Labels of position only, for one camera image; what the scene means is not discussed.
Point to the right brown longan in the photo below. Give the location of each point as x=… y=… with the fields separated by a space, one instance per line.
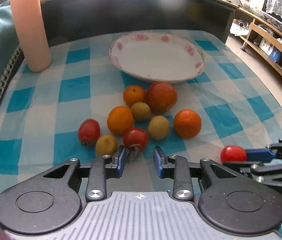
x=158 y=127

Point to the upper brown longan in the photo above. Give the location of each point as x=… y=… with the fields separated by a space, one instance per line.
x=141 y=111

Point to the wooden shelf unit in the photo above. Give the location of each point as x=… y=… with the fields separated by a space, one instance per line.
x=263 y=35

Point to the yellow longan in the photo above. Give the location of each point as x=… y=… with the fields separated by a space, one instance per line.
x=106 y=145

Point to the blue white checkered cloth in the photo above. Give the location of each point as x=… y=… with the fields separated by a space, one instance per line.
x=40 y=113

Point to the dark coffee table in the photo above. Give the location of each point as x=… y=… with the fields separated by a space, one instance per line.
x=69 y=20

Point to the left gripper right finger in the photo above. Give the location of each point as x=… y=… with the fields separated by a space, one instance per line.
x=224 y=198

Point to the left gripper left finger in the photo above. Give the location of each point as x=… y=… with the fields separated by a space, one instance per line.
x=53 y=199

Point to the white floral plate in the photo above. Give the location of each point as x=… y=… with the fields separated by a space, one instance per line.
x=157 y=57

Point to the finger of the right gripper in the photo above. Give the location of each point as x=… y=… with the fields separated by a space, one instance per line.
x=264 y=155
x=251 y=169

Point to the pink ribbed cylinder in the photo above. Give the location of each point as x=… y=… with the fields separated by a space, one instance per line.
x=28 y=22

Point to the red tomato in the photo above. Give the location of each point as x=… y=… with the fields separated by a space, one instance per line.
x=136 y=141
x=233 y=153
x=89 y=132

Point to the large red orange fruit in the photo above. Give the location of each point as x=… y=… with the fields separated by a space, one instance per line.
x=161 y=97

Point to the small orange back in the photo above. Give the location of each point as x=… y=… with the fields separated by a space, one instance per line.
x=133 y=94

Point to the brown longan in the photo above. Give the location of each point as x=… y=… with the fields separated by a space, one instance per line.
x=158 y=127
x=141 y=111

